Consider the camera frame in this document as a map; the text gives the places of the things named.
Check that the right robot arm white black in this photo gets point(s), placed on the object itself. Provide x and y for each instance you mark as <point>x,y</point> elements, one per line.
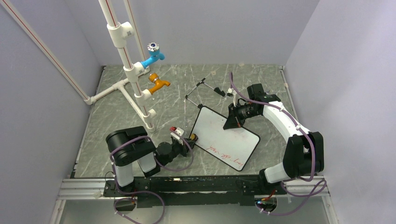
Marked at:
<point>304,153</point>

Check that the black wire whiteboard stand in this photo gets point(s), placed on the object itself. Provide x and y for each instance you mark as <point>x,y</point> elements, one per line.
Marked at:
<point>206,92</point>

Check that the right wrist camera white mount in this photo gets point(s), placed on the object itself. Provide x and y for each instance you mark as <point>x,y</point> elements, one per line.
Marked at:
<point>232,93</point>

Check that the white PVC pipe frame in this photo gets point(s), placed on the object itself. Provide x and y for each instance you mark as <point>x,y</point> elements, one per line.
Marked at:
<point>129,87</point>

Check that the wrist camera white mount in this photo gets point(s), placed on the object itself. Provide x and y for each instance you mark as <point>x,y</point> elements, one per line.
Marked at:
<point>232,93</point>
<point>177,134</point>

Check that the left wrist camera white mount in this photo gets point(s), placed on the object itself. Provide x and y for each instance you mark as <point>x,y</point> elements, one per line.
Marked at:
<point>177,134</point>

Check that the aluminium extrusion frame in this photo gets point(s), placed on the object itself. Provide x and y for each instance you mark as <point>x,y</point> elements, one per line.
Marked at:
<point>93,188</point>

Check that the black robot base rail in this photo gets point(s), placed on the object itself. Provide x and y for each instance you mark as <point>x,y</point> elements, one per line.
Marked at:
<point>195,190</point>

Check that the blue faucet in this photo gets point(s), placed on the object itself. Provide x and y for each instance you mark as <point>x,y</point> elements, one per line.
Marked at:
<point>155,55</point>

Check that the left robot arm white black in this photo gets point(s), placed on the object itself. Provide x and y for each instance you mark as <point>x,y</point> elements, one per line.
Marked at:
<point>133,144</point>

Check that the orange faucet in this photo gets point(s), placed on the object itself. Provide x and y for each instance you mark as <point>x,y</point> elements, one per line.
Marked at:
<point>155,79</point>

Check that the yellow black eraser cloth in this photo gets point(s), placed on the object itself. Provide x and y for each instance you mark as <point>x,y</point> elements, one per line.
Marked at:
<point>193,137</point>

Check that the small black-framed whiteboard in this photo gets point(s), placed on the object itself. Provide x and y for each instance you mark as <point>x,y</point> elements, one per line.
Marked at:
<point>233,147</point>

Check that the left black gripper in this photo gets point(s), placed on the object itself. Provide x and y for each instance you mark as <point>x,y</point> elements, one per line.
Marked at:
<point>187,143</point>

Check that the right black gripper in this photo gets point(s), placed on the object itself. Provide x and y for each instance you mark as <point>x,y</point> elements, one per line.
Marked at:
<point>234,120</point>

